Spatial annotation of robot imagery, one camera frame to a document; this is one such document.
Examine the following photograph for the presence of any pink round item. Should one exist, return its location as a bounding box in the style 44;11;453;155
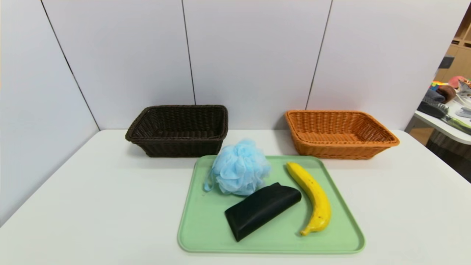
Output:
449;75;468;89

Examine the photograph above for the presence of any white side table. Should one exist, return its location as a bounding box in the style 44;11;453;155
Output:
414;98;471;145

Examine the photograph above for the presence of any orange wicker basket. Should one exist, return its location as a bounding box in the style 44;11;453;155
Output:
285;110;400;160

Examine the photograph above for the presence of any yellow banana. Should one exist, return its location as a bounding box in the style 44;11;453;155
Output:
286;162;332;236

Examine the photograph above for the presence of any black glasses case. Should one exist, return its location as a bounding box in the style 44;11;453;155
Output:
224;183;302;242

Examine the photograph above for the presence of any light green plastic tray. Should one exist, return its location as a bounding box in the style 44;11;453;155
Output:
177;155;366;254

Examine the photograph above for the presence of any wooden shelf unit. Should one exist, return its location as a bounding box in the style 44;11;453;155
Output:
435;6;471;83

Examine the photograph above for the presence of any light blue mesh bath loofah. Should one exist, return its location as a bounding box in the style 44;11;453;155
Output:
203;139;272;196

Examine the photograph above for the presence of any brown round plush item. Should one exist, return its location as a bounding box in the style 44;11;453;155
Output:
437;85;457;104

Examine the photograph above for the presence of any dark brown wicker basket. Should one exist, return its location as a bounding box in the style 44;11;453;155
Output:
125;105;229;158

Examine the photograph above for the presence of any green and black tool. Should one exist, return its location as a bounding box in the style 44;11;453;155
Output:
443;114;471;135

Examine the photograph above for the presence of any black hair brush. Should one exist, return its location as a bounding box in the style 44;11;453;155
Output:
417;100;450;119

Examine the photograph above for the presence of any dark gray folded cloth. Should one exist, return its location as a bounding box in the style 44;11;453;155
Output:
423;89;446;104

